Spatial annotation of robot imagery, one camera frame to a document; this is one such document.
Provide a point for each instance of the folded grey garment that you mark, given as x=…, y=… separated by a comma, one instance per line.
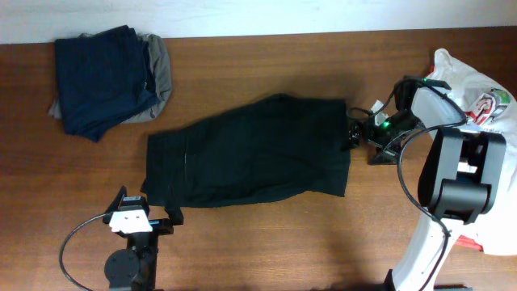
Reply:
x=160, y=71

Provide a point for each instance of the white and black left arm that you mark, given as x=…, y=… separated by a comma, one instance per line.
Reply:
x=134, y=267

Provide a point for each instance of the red and white shirt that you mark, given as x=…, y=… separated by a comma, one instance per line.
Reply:
x=492, y=108

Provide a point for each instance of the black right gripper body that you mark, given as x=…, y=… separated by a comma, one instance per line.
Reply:
x=371, y=134

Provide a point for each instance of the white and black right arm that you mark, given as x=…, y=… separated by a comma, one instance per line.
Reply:
x=459, y=179

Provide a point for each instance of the black shorts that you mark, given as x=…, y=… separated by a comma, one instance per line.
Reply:
x=263, y=152

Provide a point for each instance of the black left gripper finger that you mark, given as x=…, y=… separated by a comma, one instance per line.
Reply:
x=175, y=215
x=115, y=204

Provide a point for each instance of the folded navy blue garment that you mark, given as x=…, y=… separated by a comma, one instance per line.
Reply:
x=102, y=81

